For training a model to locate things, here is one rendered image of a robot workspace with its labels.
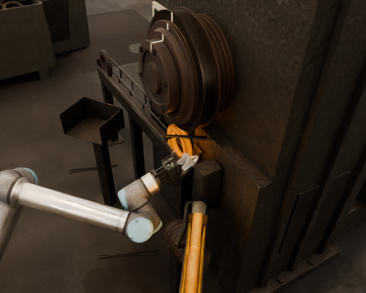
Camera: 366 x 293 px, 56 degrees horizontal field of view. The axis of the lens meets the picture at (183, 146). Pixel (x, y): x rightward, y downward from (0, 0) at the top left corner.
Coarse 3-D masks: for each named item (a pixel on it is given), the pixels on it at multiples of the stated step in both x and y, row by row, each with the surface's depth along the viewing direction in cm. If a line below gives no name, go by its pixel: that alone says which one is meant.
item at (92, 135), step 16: (64, 112) 183; (80, 112) 195; (96, 112) 197; (112, 112) 190; (64, 128) 187; (80, 128) 192; (96, 128) 191; (112, 128) 182; (96, 144) 192; (96, 160) 201; (112, 176) 213; (112, 192) 219
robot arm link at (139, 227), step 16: (0, 176) 130; (16, 176) 130; (0, 192) 127; (16, 192) 127; (32, 192) 128; (48, 192) 129; (48, 208) 127; (64, 208) 127; (80, 208) 127; (96, 208) 127; (112, 208) 129; (96, 224) 127; (112, 224) 126; (128, 224) 125; (144, 224) 124; (144, 240) 125
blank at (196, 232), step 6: (198, 216) 121; (192, 222) 119; (198, 222) 119; (192, 228) 118; (198, 228) 117; (192, 234) 117; (198, 234) 117; (192, 240) 117; (198, 240) 116; (198, 246) 117
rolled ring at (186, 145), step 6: (168, 126) 158; (174, 126) 152; (168, 132) 160; (174, 132) 160; (180, 132) 149; (174, 138) 163; (180, 138) 150; (174, 144) 163; (186, 144) 149; (174, 150) 162; (180, 150) 163; (186, 150) 149; (180, 156) 158
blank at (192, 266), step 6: (192, 246) 112; (192, 252) 108; (198, 252) 108; (192, 258) 106; (198, 258) 107; (192, 264) 105; (186, 270) 104; (192, 270) 104; (186, 276) 104; (192, 276) 104; (186, 282) 104; (192, 282) 103; (186, 288) 104; (192, 288) 104
